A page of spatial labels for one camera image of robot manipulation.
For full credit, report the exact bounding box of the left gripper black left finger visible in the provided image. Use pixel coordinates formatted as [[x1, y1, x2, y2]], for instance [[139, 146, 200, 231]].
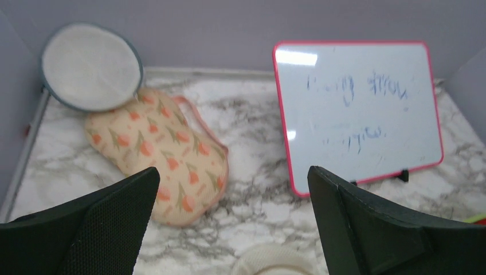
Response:
[[1, 167, 160, 274]]

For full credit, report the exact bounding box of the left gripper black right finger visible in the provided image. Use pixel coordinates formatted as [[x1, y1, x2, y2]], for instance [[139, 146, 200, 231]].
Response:
[[308, 166, 485, 274]]

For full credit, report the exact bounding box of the peach floral bra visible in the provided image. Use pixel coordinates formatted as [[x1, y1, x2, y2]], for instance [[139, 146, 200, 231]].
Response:
[[85, 88, 229, 226]]

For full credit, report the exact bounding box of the grey rimmed mesh laundry bag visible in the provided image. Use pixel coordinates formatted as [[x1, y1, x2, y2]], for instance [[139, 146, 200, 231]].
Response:
[[40, 22, 144, 112]]

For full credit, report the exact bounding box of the green plastic tray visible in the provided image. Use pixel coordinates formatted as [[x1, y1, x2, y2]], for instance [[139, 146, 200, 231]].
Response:
[[464, 213, 486, 225]]

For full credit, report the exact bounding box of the pink framed whiteboard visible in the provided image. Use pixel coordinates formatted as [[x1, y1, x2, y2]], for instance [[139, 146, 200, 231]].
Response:
[[272, 41, 444, 198]]

